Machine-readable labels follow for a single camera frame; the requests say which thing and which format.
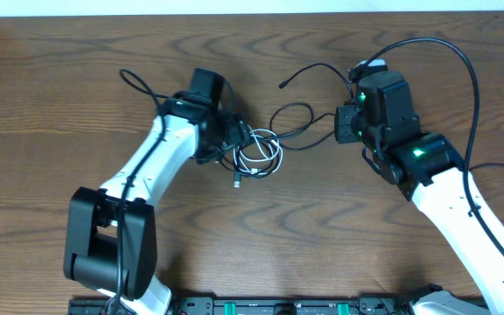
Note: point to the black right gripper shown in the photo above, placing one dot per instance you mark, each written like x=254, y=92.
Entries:
x=343, y=131

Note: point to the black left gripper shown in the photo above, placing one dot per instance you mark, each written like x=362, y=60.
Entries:
x=240, y=132

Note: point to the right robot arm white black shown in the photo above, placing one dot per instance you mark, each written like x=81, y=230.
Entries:
x=428, y=171

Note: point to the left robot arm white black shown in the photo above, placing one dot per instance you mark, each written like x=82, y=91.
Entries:
x=111, y=239

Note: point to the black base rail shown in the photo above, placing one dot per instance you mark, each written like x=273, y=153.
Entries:
x=431, y=299

